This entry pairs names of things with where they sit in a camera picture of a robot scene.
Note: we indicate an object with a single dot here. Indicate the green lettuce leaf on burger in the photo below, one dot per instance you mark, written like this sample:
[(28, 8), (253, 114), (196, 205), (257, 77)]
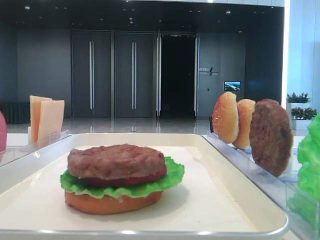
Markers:
[(174, 176)]

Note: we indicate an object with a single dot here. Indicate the red tomato slice on burger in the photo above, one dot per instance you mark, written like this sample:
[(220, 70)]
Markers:
[(126, 181)]

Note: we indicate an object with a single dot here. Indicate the brown meat patty on burger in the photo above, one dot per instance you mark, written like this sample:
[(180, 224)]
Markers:
[(115, 162)]

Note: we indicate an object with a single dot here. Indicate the standing brown meat patty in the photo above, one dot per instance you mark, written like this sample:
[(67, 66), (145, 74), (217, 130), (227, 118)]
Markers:
[(271, 136)]

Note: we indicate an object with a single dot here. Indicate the standing red tomato slice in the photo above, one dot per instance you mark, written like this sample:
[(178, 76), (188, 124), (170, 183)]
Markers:
[(3, 133)]

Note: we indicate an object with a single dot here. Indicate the standing green lettuce leaf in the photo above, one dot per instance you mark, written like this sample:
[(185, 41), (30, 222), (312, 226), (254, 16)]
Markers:
[(308, 160)]

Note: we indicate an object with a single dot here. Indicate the dark double door middle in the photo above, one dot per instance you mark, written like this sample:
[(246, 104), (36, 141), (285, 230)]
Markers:
[(133, 75)]

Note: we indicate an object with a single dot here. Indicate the dark double door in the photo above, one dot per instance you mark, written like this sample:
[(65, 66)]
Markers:
[(91, 74), (133, 75)]

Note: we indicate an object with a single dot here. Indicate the white rectangular serving tray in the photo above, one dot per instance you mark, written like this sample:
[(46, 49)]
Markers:
[(215, 201)]

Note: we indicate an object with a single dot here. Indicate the dark double door left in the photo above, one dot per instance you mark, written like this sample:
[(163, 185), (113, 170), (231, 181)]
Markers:
[(91, 74)]

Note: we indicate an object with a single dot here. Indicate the bottom burger bun half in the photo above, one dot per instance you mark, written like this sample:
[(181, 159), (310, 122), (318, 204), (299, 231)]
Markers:
[(108, 205)]

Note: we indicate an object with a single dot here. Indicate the upper flower planter box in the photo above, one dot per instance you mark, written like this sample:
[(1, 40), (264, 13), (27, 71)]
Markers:
[(297, 101)]

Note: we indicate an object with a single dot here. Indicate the flower planter box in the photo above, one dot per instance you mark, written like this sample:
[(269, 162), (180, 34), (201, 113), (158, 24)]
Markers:
[(302, 117), (297, 101)]

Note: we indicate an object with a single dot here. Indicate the right clear acrylic rack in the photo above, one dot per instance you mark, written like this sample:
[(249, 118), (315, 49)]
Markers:
[(278, 189)]

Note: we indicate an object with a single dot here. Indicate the clear acrylic rack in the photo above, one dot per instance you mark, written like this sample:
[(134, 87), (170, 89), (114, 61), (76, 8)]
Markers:
[(19, 145), (278, 189)]

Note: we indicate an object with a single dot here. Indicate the lower flower planter box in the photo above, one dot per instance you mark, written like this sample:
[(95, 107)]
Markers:
[(302, 117)]

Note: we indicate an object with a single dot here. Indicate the left clear acrylic rack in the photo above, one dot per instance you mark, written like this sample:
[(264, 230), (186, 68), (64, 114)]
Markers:
[(19, 145)]

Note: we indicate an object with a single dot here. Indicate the wall mounted display screen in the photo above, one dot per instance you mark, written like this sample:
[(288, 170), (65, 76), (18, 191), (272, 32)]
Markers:
[(232, 86)]

